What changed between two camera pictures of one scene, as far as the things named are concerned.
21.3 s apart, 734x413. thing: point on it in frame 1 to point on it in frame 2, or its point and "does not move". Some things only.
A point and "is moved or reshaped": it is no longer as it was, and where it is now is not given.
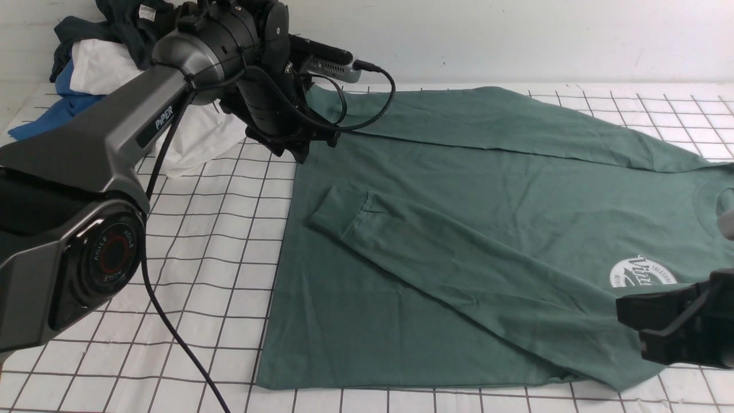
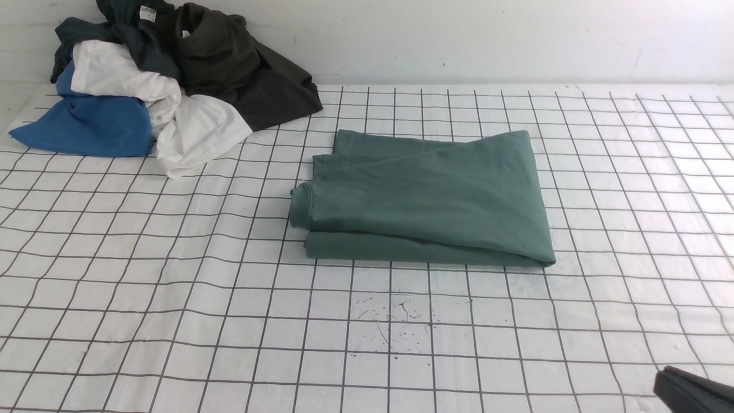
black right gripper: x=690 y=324 to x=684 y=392
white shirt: x=101 y=67 does not move
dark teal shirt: x=137 y=27 does not move
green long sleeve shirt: x=461 y=236 is moved or reshaped
